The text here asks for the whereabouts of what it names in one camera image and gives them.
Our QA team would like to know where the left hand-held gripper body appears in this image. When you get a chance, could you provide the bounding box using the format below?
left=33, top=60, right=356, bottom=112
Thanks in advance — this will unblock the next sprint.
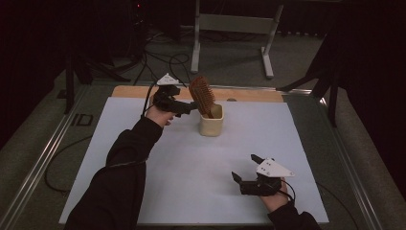
left=151, top=72, right=185, bottom=116

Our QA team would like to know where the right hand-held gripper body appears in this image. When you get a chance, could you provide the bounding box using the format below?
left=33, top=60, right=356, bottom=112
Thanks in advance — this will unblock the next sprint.
left=239, top=157, right=296, bottom=196

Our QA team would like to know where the brown wooden hairbrush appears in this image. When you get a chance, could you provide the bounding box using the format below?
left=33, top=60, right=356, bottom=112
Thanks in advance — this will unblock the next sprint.
left=189, top=75, right=215, bottom=119

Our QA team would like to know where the beige square cup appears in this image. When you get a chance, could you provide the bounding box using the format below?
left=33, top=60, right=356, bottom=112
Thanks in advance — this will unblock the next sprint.
left=198, top=103, right=225, bottom=138

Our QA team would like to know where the person's left hand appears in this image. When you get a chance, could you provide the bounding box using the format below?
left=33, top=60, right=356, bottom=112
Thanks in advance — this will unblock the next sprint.
left=146, top=104, right=175, bottom=128

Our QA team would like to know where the person's right hand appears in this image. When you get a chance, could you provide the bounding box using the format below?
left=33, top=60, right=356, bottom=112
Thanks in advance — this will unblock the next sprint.
left=259, top=179, right=290, bottom=214

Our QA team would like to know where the white table mat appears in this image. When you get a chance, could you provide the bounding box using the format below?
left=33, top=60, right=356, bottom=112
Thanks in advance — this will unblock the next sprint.
left=58, top=97, right=329, bottom=225

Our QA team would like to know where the black metal stand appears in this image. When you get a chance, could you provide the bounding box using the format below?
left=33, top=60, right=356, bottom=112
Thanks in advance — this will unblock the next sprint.
left=62, top=52, right=132, bottom=115
left=276, top=30, right=340, bottom=128

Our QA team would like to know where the right hand-held gripper cable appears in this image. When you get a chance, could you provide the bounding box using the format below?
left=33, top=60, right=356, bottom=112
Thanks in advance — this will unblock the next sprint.
left=280, top=179, right=297, bottom=205

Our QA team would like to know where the bundle of black floor cables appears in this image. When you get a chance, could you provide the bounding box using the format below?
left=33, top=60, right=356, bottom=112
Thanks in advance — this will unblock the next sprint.
left=133, top=30, right=196, bottom=89

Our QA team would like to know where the black floor cable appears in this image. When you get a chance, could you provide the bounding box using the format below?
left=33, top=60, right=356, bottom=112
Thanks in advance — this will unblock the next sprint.
left=315, top=181, right=360, bottom=230
left=43, top=135, right=94, bottom=195

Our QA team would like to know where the aluminium frame rail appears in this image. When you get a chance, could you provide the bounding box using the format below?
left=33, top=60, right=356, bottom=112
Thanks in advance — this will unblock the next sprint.
left=319, top=95, right=384, bottom=230
left=0, top=85, right=90, bottom=230

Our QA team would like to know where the white metal table frame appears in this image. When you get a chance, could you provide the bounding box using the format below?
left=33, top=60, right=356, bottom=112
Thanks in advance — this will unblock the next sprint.
left=190, top=0, right=285, bottom=80

